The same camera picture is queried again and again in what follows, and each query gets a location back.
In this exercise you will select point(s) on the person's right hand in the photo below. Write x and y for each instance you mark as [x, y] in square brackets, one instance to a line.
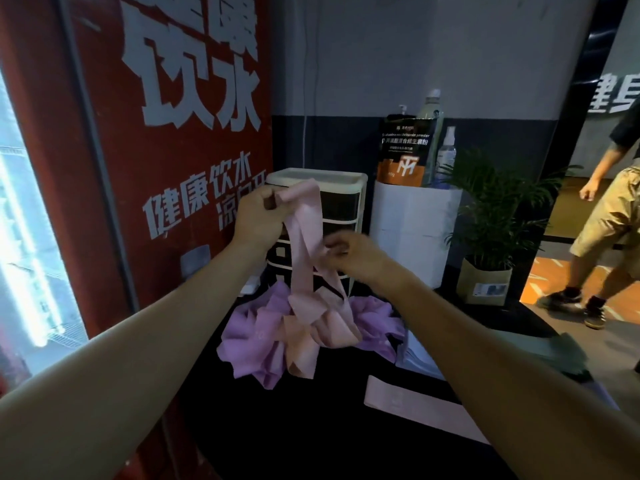
[357, 254]

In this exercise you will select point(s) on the person's left hand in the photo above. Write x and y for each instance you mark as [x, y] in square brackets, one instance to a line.
[256, 214]

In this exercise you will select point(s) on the person's left fingers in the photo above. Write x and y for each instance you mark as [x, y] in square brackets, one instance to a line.
[280, 202]

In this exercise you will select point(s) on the person's right fingers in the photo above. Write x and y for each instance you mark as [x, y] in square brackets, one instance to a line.
[337, 244]

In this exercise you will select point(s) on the pink elastic band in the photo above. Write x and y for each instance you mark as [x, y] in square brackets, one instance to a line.
[307, 289]

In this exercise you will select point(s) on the person's right forearm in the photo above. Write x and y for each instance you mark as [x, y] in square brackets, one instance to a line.
[505, 389]

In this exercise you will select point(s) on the person's left forearm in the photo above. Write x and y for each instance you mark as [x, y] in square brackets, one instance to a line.
[135, 354]

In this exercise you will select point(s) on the cream plastic drawer unit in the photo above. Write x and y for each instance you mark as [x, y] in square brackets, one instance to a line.
[342, 199]

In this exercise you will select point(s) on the black orange powder pouch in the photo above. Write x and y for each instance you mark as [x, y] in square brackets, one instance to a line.
[402, 154]

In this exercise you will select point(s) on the purple elastic band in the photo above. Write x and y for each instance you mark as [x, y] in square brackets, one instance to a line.
[260, 339]

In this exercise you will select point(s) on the red vending machine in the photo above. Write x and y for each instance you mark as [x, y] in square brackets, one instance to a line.
[150, 169]

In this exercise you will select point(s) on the white paper sheets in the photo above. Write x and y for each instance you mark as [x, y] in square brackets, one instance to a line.
[415, 357]

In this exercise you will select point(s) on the small spray bottle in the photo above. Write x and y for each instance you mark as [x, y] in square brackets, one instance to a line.
[445, 157]

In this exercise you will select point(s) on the clear plastic bottle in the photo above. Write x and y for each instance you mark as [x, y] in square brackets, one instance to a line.
[434, 129]

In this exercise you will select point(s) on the tan paper plant pot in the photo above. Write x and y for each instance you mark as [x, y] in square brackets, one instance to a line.
[484, 284]

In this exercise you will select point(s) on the green potted plant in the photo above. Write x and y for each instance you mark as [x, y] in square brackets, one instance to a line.
[495, 209]

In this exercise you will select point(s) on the flat pink loop band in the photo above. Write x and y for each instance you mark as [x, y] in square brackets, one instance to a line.
[420, 407]

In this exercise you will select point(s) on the white box pedestal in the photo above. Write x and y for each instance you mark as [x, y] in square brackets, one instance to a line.
[412, 229]

